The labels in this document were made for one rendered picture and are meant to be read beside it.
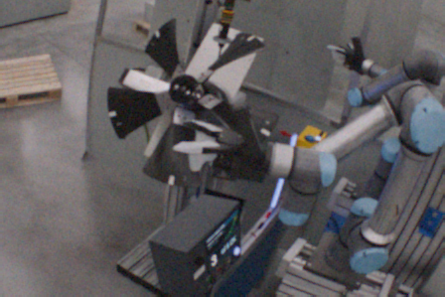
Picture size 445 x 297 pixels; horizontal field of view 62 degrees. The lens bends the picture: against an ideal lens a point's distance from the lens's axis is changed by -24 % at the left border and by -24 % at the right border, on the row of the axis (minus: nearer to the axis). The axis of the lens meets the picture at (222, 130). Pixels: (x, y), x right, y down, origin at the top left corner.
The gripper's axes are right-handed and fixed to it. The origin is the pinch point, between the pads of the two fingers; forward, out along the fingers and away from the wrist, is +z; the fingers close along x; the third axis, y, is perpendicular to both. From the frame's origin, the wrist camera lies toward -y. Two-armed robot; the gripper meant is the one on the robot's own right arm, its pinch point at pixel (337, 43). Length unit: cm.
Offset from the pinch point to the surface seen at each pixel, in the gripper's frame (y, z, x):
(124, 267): 125, 26, -102
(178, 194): 73, 19, -69
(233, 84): 24, 20, -42
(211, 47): 13, 40, -42
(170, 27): -3, 36, -66
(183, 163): 36, -4, -79
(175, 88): 14, 13, -74
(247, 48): -0.1, 6.5, -46.8
